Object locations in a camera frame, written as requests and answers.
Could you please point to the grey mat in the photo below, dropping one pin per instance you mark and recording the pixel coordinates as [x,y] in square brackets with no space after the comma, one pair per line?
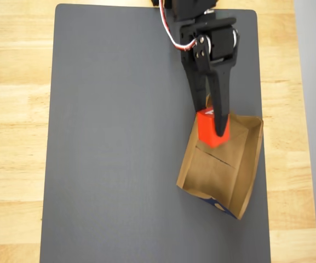
[92,164]

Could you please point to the red cube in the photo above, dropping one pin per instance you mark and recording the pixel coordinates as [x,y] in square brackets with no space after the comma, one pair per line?
[205,131]

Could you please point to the brown paper box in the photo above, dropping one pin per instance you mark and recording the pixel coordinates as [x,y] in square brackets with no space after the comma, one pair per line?
[215,178]

